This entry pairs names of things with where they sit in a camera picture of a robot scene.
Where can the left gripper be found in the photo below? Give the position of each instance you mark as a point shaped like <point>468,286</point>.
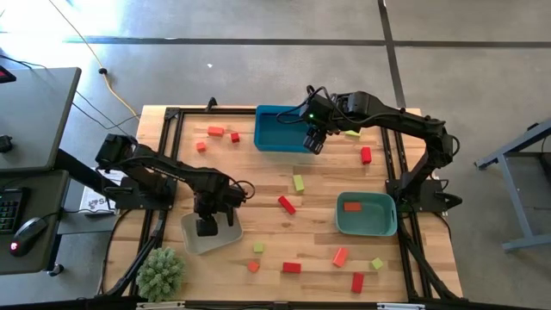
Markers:
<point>213,204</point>

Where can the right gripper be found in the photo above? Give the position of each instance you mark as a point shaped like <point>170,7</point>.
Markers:
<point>323,114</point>

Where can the grey plastic basket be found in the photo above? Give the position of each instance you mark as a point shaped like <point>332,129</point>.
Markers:
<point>224,241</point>

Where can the green long block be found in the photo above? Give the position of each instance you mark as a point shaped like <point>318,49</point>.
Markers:
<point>298,183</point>
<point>353,134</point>

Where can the green cube block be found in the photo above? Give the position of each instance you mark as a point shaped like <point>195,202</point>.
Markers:
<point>258,247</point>
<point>377,263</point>

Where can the red long block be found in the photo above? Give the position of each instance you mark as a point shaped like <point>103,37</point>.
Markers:
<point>292,268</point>
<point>357,283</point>
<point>286,205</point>
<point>366,155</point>

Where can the orange cube block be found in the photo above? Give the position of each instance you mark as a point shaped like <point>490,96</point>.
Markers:
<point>201,147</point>
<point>253,267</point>

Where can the orange long block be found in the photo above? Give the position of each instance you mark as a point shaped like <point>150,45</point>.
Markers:
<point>215,131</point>
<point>340,257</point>
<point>352,206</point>

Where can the red cube block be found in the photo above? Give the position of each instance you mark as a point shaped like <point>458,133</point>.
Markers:
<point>235,138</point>

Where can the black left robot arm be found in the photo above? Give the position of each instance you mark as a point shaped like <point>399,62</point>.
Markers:
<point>163,170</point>

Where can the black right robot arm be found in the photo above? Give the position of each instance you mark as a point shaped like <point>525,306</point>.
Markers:
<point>409,122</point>

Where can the blue rectangular tray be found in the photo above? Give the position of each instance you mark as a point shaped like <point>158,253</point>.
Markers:
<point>275,133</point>

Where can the green artificial plant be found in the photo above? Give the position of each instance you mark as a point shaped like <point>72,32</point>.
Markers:
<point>161,275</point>

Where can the teal plastic basket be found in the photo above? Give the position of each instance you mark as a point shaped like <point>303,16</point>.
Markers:
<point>374,219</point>

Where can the white printed sheet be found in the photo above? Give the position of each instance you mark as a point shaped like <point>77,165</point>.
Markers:
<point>92,202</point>

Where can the dark keyboard desk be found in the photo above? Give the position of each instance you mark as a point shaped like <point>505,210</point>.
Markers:
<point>47,194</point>

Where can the black computer mouse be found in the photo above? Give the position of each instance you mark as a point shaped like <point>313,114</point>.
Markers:
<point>28,234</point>

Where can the black keyboard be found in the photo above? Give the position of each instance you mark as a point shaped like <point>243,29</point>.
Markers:
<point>10,211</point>

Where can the small black device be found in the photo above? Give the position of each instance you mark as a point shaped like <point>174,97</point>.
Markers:
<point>4,144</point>

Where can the black device red light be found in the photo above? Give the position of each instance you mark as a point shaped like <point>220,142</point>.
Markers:
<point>5,75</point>

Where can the silver aluminium rail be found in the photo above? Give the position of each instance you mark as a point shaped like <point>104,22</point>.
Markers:
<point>159,305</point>
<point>400,306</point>

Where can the black frame clamp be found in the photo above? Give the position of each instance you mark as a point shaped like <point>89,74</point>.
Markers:
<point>211,103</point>

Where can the black aluminium table frame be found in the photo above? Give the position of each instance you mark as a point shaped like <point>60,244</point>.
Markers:
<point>193,111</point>

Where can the grey-blue metal table frame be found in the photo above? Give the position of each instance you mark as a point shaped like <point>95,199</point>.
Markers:
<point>515,200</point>

